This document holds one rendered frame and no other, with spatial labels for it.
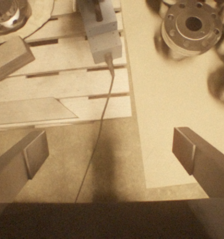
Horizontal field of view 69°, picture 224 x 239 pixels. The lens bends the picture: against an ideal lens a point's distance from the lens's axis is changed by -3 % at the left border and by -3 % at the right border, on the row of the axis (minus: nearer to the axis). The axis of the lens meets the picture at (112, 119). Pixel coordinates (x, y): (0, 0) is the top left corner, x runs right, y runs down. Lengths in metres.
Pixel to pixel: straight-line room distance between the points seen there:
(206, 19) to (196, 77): 0.30
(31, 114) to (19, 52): 0.30
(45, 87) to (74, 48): 0.25
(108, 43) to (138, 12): 0.47
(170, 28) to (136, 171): 0.71
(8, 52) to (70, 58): 0.29
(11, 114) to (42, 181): 0.39
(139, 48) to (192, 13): 0.32
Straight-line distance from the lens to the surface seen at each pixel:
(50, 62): 0.94
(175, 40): 0.83
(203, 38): 0.88
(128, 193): 0.96
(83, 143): 0.94
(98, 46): 0.79
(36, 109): 0.87
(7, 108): 0.94
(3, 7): 1.07
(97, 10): 0.77
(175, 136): 0.16
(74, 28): 1.01
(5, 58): 0.95
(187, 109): 1.00
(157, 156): 0.93
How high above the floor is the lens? 0.92
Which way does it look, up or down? 82 degrees down
